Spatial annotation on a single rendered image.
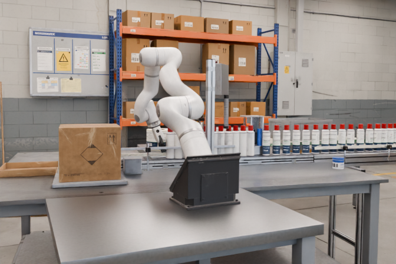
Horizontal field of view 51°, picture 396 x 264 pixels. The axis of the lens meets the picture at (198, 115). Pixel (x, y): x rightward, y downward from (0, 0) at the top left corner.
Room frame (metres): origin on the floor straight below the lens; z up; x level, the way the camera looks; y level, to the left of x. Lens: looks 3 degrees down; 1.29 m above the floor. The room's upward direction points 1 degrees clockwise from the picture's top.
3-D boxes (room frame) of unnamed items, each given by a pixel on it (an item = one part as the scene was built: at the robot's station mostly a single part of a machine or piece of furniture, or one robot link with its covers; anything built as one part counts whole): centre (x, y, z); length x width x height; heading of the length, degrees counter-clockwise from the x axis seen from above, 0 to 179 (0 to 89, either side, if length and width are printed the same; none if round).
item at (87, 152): (2.15, 0.57, 0.99); 0.30 x 0.24 x 0.27; 107
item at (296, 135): (2.82, -0.68, 0.98); 0.05 x 0.05 x 0.20
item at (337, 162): (2.57, -0.89, 0.87); 0.07 x 0.07 x 0.07
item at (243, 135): (2.72, -0.30, 0.98); 0.05 x 0.05 x 0.20
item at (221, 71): (2.57, -0.12, 1.38); 0.17 x 0.10 x 0.19; 161
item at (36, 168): (2.35, 0.97, 0.85); 0.30 x 0.26 x 0.04; 106
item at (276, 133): (2.78, -0.53, 0.98); 0.05 x 0.05 x 0.20
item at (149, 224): (1.69, 0.14, 0.81); 0.90 x 0.90 x 0.04; 23
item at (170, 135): (2.58, 0.17, 0.98); 0.05 x 0.05 x 0.20
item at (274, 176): (2.69, 0.16, 0.82); 2.10 x 1.50 x 0.02; 106
